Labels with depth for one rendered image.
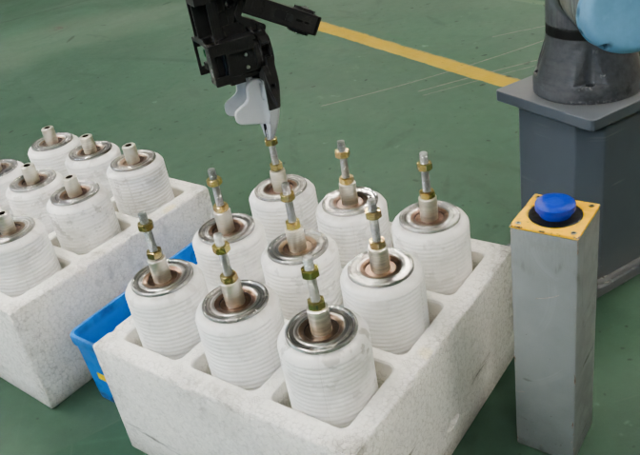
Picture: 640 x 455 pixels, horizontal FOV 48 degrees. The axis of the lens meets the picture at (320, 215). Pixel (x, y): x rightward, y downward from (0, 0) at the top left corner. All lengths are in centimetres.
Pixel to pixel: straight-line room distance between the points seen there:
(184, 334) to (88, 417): 30
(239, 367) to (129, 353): 16
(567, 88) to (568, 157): 10
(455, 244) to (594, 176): 29
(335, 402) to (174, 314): 23
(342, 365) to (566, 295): 24
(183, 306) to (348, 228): 23
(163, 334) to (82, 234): 33
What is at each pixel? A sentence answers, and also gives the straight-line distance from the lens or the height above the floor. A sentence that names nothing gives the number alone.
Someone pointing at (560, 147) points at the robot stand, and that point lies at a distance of 109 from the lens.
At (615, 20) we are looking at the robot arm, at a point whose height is 45.
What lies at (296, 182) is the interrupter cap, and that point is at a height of 25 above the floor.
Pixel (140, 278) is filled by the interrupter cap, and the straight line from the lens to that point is 90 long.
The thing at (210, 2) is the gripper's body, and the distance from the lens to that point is 91.
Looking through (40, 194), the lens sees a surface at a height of 24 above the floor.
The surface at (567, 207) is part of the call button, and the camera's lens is 76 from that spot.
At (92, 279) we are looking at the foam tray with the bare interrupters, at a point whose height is 15.
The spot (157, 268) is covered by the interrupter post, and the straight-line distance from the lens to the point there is 87.
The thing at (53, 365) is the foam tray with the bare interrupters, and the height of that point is 7.
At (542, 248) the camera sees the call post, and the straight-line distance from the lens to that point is 76.
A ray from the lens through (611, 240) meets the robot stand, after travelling 117.
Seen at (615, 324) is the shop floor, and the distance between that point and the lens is 114.
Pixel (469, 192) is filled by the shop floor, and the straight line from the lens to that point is 147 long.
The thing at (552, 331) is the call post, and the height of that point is 19.
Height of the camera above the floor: 71
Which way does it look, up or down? 29 degrees down
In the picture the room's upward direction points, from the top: 10 degrees counter-clockwise
